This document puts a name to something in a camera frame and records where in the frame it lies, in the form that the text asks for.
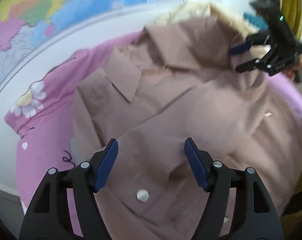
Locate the pink daisy bed sheet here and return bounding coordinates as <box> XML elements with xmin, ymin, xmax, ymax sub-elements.
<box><xmin>4</xmin><ymin>29</ymin><xmax>302</xmax><ymax>238</ymax></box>

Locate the dusty pink jacket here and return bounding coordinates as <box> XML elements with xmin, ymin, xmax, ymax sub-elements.
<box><xmin>72</xmin><ymin>17</ymin><xmax>302</xmax><ymax>240</ymax></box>

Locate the colourful wall map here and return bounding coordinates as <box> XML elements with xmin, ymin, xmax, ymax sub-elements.
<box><xmin>0</xmin><ymin>0</ymin><xmax>182</xmax><ymax>84</ymax></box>

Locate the right hand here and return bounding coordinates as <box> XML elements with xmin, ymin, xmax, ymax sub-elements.
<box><xmin>283</xmin><ymin>54</ymin><xmax>302</xmax><ymax>80</ymax></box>

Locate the blue perforated plastic basket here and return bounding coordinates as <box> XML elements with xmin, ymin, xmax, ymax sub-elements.
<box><xmin>243</xmin><ymin>12</ymin><xmax>269</xmax><ymax>31</ymax></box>

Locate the cream yellow garment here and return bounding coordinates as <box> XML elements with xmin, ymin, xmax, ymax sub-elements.
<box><xmin>155</xmin><ymin>1</ymin><xmax>259</xmax><ymax>38</ymax></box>

